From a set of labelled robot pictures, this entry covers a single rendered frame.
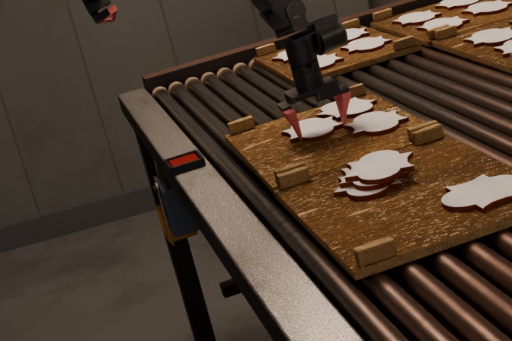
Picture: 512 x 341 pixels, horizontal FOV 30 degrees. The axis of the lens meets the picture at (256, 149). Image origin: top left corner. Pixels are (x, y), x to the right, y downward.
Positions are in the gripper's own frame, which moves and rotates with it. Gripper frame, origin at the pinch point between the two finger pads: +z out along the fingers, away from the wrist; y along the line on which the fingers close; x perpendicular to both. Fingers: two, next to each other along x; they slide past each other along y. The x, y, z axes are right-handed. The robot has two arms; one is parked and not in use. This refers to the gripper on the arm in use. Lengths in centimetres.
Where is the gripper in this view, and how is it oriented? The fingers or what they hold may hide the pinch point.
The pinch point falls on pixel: (321, 128)
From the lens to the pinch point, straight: 196.1
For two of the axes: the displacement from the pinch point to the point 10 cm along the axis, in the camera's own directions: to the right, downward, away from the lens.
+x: 2.4, 2.6, -9.3
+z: 2.8, 9.1, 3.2
